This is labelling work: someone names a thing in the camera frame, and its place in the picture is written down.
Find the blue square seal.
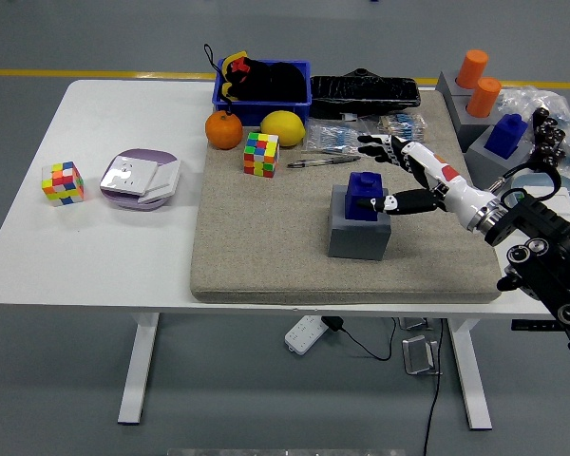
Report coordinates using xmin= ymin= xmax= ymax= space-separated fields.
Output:
xmin=484 ymin=113 xmax=529 ymax=161
xmin=344 ymin=170 xmax=389 ymax=223

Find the dark ballpoint pen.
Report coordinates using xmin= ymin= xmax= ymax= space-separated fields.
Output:
xmin=287 ymin=155 xmax=362 ymax=169

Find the large metal stand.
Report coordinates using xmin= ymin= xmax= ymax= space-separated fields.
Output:
xmin=402 ymin=334 xmax=443 ymax=376

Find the orange fruit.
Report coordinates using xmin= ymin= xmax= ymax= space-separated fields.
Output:
xmin=204 ymin=109 xmax=244 ymax=151

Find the black floor cable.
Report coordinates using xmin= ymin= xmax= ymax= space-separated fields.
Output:
xmin=423 ymin=317 xmax=446 ymax=456

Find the grey-brown fabric mat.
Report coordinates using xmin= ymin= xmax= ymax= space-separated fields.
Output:
xmin=189 ymin=89 xmax=505 ymax=305

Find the grey cube seal holder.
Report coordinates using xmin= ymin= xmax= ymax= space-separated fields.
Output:
xmin=327 ymin=183 xmax=393 ymax=261
xmin=448 ymin=93 xmax=504 ymax=153
xmin=435 ymin=69 xmax=476 ymax=96
xmin=465 ymin=123 xmax=538 ymax=196

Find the light blue plate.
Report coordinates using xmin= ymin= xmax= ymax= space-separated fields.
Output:
xmin=507 ymin=171 xmax=570 ymax=227

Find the white table leg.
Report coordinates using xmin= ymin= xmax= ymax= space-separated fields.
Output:
xmin=448 ymin=316 xmax=494 ymax=431
xmin=117 ymin=312 xmax=162 ymax=426

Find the small metal stand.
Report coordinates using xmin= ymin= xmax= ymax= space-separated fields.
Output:
xmin=397 ymin=316 xmax=433 ymax=332

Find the white wall switch panel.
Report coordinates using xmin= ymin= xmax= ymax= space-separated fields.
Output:
xmin=137 ymin=160 xmax=183 ymax=204
xmin=522 ymin=186 xmax=570 ymax=220

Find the orange cylinder seal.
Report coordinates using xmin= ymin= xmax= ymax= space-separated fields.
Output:
xmin=456 ymin=48 xmax=490 ymax=90
xmin=465 ymin=76 xmax=503 ymax=119

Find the white power strip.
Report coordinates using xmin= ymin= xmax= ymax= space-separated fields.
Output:
xmin=284 ymin=314 xmax=328 ymax=356

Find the crumpled clear plastic bag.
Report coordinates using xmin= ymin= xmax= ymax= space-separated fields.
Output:
xmin=498 ymin=85 xmax=570 ymax=167

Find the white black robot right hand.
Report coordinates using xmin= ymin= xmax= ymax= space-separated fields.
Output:
xmin=352 ymin=134 xmax=498 ymax=229

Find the blue plastic bin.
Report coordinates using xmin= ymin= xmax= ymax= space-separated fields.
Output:
xmin=211 ymin=58 xmax=314 ymax=127

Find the black plug with cord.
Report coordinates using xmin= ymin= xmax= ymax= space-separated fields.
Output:
xmin=322 ymin=315 xmax=398 ymax=361

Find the black wrapped keyboard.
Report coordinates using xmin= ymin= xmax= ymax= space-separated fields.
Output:
xmin=309 ymin=66 xmax=423 ymax=120

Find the large colourful puzzle cube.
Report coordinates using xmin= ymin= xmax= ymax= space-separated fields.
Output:
xmin=243 ymin=131 xmax=280 ymax=179

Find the black table control panel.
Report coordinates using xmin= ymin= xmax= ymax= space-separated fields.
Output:
xmin=511 ymin=320 xmax=561 ymax=332

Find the yellow lemon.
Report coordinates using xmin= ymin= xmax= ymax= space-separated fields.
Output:
xmin=259 ymin=109 xmax=308 ymax=147

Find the clear bag of taped resistors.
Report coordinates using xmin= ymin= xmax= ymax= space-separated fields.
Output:
xmin=375 ymin=113 xmax=428 ymax=144

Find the purple plate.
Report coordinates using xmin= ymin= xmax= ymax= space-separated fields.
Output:
xmin=99 ymin=148 xmax=182 ymax=212

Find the white wall socket panel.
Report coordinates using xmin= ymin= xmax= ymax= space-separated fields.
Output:
xmin=100 ymin=154 xmax=159 ymax=197

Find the small colourful puzzle cube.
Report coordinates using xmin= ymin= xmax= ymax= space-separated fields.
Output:
xmin=41 ymin=161 xmax=86 ymax=208

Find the clear bag of blue resistors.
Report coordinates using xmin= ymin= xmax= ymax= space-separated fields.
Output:
xmin=306 ymin=118 xmax=377 ymax=159

